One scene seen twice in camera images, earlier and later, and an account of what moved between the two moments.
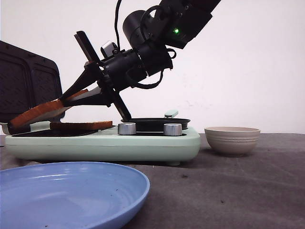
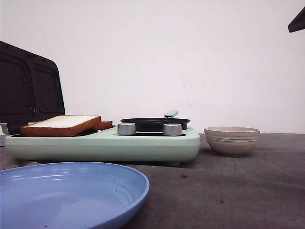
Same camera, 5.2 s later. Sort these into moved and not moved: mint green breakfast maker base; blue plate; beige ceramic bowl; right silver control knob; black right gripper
Moved: black right gripper
Not moved: right silver control knob; beige ceramic bowl; mint green breakfast maker base; blue plate
